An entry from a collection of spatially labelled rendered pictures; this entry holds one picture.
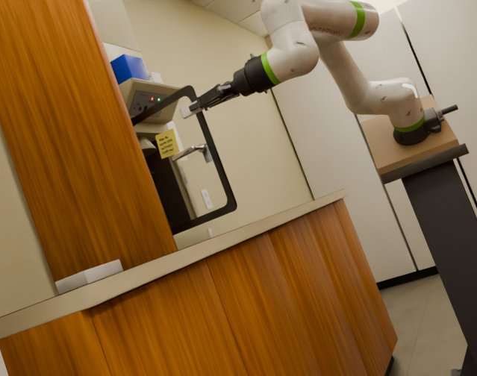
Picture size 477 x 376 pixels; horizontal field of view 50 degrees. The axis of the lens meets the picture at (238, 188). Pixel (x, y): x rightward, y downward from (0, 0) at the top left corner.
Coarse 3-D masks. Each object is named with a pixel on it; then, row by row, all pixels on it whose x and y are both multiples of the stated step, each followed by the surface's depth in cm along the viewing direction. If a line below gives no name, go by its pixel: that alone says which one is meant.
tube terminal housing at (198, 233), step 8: (112, 48) 182; (120, 48) 187; (112, 56) 181; (136, 56) 195; (144, 64) 198; (184, 232) 180; (192, 232) 185; (200, 232) 190; (176, 240) 174; (184, 240) 178; (192, 240) 183; (200, 240) 187
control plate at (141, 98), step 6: (138, 90) 169; (138, 96) 171; (144, 96) 174; (150, 96) 177; (156, 96) 180; (162, 96) 183; (132, 102) 169; (138, 102) 172; (144, 102) 175; (150, 102) 178; (156, 102) 181; (132, 108) 171; (138, 108) 173; (132, 114) 172
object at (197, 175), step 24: (168, 96) 157; (192, 96) 152; (144, 120) 163; (168, 120) 158; (192, 120) 153; (144, 144) 164; (192, 144) 154; (168, 168) 160; (192, 168) 155; (216, 168) 151; (168, 192) 161; (192, 192) 157; (216, 192) 152; (168, 216) 163; (192, 216) 158; (216, 216) 153
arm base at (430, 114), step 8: (456, 104) 200; (424, 112) 203; (432, 112) 201; (440, 112) 201; (448, 112) 201; (424, 120) 200; (432, 120) 199; (440, 120) 200; (424, 128) 202; (432, 128) 201; (440, 128) 200; (400, 136) 204; (408, 136) 201; (416, 136) 201; (424, 136) 201; (408, 144) 203
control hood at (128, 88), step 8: (128, 80) 165; (136, 80) 166; (144, 80) 171; (120, 88) 166; (128, 88) 165; (136, 88) 168; (144, 88) 172; (152, 88) 176; (160, 88) 180; (168, 88) 184; (176, 88) 189; (128, 96) 166; (128, 104) 168; (128, 112) 170
